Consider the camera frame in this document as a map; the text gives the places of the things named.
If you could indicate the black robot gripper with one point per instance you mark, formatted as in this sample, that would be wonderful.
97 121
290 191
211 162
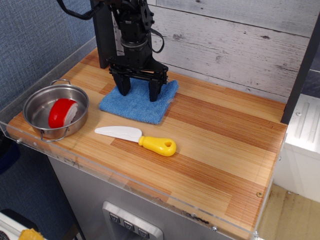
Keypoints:
138 63

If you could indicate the blue cloth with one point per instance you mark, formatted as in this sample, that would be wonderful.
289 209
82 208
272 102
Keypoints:
136 105

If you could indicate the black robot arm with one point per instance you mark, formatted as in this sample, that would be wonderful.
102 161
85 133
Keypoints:
134 20

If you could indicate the red white toy food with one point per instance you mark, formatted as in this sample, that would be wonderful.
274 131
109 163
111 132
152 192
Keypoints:
62 113

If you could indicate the small steel pot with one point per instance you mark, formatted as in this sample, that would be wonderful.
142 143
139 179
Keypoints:
37 108

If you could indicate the clear acrylic table guard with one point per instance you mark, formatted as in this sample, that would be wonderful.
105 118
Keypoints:
216 183

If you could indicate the silver dispenser button panel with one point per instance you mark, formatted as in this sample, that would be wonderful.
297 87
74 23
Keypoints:
124 225

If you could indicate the white grooved side cabinet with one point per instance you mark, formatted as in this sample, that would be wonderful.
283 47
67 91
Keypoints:
298 168

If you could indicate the yellow object bottom left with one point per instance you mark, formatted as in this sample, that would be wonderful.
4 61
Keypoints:
30 234

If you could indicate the dark left frame post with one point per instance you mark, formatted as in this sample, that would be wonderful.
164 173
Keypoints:
104 34

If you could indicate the dark frame post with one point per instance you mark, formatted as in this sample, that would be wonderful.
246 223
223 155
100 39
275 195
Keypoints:
302 73
104 34

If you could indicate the yellow handled toy knife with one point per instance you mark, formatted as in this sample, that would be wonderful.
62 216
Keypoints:
163 146

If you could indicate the dark right frame post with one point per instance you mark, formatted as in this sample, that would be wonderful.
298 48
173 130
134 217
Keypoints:
302 73

